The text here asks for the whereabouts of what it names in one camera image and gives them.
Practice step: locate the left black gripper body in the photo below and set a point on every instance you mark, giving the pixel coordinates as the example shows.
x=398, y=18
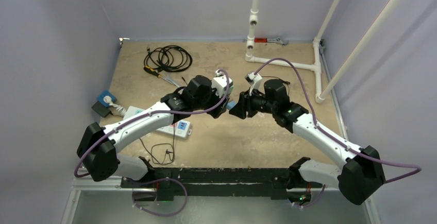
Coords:
x=214, y=112

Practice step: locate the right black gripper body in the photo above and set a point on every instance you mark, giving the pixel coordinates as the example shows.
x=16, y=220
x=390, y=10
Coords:
x=244, y=105

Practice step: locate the blue plug adapter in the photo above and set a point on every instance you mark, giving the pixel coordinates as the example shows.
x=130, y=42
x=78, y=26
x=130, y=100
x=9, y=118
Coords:
x=230, y=105

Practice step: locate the black plug adapter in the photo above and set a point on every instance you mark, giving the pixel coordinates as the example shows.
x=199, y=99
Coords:
x=275, y=77

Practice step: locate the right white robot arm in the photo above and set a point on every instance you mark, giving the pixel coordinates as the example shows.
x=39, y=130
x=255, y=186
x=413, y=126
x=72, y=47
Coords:
x=355, y=172

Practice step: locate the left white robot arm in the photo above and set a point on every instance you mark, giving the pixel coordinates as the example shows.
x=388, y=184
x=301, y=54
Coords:
x=100, y=146

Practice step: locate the white colourful power strip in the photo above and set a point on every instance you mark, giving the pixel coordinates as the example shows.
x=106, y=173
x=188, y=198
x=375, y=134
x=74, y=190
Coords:
x=182, y=129

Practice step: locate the silver open-end wrench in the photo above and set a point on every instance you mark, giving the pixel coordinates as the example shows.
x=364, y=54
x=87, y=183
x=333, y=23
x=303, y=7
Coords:
x=169, y=79

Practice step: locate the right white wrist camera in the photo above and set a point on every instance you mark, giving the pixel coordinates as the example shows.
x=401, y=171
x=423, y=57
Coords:
x=254, y=79

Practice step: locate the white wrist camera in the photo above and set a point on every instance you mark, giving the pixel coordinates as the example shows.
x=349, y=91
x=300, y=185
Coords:
x=220, y=84
x=254, y=79

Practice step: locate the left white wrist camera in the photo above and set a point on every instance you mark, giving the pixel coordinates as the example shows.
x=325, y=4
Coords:
x=220, y=84

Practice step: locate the red handled adjustable wrench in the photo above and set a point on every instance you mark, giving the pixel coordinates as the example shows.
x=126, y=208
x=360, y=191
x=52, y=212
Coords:
x=277, y=40

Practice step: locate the white PVC pipe frame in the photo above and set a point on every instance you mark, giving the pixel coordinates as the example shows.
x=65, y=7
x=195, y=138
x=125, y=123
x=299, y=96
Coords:
x=329, y=6

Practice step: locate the yellow handled screwdriver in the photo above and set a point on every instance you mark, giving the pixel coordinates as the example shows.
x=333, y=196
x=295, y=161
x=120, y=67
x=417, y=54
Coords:
x=151, y=71

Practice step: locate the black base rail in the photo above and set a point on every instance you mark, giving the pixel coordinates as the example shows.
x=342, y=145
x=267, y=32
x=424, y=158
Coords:
x=169, y=182

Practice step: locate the blue wall socket box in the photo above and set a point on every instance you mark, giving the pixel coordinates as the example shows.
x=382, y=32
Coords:
x=106, y=98

